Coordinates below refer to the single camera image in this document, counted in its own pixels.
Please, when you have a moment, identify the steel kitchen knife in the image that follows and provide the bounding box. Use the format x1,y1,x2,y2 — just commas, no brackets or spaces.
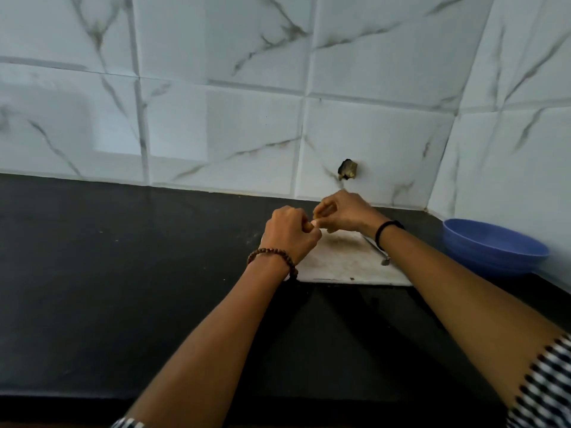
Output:
360,235,389,263

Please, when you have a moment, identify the cut potato half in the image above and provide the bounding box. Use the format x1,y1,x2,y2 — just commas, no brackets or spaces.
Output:
310,204,338,230

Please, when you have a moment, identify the brown bead bracelet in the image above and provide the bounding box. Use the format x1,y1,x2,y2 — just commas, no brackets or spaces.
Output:
246,248,299,281

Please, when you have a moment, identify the white cutting board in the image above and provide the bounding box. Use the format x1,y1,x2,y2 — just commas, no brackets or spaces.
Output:
285,229,413,287

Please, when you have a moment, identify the person's right forearm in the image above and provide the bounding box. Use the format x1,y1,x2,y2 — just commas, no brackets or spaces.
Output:
379,225,565,411

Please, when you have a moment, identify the person's right hand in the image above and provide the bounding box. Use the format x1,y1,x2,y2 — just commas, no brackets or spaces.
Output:
312,190,389,239

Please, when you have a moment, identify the black white checkered shirt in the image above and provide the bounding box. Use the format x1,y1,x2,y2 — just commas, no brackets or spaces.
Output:
110,333,571,428

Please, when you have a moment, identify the person's left forearm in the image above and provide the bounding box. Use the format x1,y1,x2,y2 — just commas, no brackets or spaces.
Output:
127,258,296,428

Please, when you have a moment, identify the blue plastic bowl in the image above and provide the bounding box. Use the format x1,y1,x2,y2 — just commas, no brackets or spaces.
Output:
442,218,550,278

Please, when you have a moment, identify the black wristband with charm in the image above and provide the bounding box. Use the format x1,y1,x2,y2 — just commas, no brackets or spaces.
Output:
374,220,406,267

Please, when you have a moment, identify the person's left hand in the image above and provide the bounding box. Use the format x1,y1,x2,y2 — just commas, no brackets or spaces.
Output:
260,205,323,266

